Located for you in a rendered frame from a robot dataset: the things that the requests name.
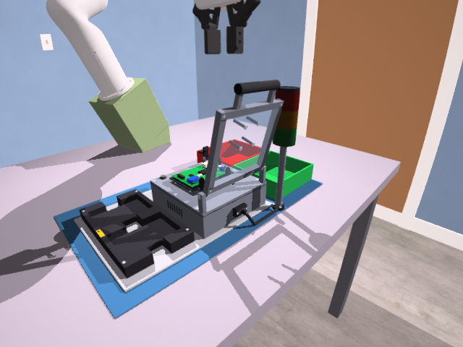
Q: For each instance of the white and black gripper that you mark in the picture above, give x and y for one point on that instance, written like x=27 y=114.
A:
x=235 y=33

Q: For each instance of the green bin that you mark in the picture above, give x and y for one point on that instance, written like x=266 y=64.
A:
x=297 y=173

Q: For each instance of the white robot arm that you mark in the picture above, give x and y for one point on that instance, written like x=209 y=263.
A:
x=71 y=16

